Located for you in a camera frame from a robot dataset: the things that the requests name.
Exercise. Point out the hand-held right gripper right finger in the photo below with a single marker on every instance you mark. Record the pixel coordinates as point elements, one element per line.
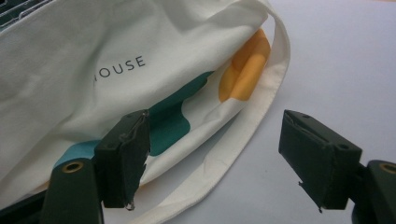
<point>314,161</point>

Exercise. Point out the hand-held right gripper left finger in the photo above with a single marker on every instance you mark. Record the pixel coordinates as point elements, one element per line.
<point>120,161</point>

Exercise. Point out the white printed tote bag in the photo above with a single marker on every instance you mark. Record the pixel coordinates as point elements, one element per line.
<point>93,77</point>

